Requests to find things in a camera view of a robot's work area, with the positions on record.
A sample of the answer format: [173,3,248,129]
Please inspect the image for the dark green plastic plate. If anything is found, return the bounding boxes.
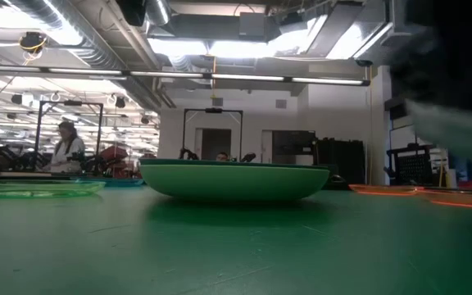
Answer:
[139,158,329,170]

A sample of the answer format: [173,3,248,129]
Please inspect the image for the black perforated cart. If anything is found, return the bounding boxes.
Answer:
[385,143,437,188]

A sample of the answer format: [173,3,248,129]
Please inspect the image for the clear orange plate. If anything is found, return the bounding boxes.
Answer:
[415,187,472,211]
[348,184,425,197]

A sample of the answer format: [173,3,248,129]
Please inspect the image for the black cabinet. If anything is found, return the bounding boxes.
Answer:
[315,138,366,186]

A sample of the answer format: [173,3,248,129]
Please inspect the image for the large light green plate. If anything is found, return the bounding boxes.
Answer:
[139,163,330,202]

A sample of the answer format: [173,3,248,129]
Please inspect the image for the long light bar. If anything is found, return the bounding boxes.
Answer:
[0,64,371,87]

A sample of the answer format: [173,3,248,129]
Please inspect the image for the blue plastic plate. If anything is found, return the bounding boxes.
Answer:
[71,176,145,188]

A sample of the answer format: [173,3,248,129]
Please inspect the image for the clear green plate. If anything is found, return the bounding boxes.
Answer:
[0,179,107,200]

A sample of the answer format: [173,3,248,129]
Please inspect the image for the black gantry frame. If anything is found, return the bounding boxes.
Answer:
[34,100,104,173]
[182,107,244,161]

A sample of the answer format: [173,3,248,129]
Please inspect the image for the silver ventilation duct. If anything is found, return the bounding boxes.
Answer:
[6,0,163,111]

